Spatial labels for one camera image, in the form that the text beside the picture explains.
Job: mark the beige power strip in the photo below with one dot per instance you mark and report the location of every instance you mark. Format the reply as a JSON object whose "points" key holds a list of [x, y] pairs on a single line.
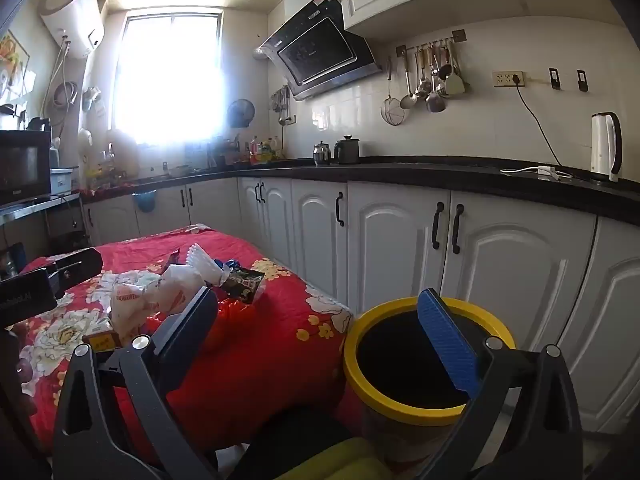
{"points": [[508, 79]]}

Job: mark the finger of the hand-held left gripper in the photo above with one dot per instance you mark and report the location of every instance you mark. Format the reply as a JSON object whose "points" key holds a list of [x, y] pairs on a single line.
{"points": [[80, 265]]}

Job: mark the yellow-rimmed black bin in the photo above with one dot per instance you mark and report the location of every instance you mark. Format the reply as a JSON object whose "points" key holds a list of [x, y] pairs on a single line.
{"points": [[400, 410]]}

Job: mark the red floral blanket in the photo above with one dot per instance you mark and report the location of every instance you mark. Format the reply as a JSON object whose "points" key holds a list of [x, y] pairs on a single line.
{"points": [[280, 340]]}

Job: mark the orange-red snack packet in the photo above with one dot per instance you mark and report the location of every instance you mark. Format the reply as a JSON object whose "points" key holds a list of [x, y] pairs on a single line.
{"points": [[232, 325]]}

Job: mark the steel teapot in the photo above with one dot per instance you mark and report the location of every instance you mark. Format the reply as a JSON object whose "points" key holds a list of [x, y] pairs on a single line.
{"points": [[322, 155]]}

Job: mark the utensil rail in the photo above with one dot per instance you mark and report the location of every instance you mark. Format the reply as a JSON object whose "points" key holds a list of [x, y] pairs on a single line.
{"points": [[430, 46]]}

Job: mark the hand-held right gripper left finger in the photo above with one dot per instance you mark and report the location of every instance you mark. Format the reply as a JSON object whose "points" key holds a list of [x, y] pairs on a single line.
{"points": [[192, 325]]}

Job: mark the person's yellow-green garment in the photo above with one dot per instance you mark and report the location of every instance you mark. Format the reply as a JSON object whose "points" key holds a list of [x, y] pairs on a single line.
{"points": [[340, 460]]}

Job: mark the white plastic wrapper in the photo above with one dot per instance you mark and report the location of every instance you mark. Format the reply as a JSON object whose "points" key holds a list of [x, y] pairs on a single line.
{"points": [[150, 300]]}

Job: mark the kitchen window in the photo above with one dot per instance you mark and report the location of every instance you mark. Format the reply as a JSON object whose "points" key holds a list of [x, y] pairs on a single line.
{"points": [[167, 80]]}

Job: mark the steel ladle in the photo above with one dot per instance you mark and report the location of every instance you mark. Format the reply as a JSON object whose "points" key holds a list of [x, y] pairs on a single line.
{"points": [[407, 100], [422, 91]]}

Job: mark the white electric kettle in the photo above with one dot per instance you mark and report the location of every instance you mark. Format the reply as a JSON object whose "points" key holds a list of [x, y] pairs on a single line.
{"points": [[602, 150]]}

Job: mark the black range hood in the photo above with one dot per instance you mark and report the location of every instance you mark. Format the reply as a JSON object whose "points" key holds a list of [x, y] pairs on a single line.
{"points": [[320, 50]]}

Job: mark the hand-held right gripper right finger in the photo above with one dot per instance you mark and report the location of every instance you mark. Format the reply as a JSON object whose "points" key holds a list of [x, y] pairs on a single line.
{"points": [[445, 340]]}

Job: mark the small yellow-brown packet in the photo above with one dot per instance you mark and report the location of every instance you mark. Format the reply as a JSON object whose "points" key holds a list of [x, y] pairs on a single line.
{"points": [[102, 341]]}

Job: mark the dark lidded pot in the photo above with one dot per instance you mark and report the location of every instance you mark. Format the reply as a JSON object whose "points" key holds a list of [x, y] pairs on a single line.
{"points": [[346, 151]]}

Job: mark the row of condiment bottles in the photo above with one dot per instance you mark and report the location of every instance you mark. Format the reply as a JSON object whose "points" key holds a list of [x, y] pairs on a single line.
{"points": [[262, 150]]}

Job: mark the pale spatula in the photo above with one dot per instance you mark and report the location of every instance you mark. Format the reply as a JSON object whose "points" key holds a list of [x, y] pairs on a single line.
{"points": [[455, 85]]}

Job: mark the dark snack wrapper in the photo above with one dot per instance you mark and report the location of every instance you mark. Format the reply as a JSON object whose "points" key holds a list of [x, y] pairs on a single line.
{"points": [[242, 285]]}

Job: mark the white lower cabinets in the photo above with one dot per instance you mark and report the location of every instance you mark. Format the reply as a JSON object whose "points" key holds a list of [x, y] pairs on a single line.
{"points": [[390, 240]]}

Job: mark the white water heater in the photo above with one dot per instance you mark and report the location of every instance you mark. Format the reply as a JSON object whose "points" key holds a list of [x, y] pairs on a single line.
{"points": [[72, 10]]}

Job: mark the black wall hook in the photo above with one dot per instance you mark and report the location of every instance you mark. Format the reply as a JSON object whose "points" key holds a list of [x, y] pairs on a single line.
{"points": [[581, 81], [553, 79]]}

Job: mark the wall poster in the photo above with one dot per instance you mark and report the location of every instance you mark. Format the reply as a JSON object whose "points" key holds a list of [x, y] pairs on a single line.
{"points": [[12, 60]]}

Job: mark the large dark ladle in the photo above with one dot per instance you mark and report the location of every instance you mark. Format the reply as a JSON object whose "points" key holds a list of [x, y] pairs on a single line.
{"points": [[436, 102]]}

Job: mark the black microwave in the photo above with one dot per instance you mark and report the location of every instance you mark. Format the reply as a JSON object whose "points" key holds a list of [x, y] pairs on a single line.
{"points": [[22, 167]]}

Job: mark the small dark skimmer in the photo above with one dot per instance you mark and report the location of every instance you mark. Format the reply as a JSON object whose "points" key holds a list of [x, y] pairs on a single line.
{"points": [[445, 71]]}

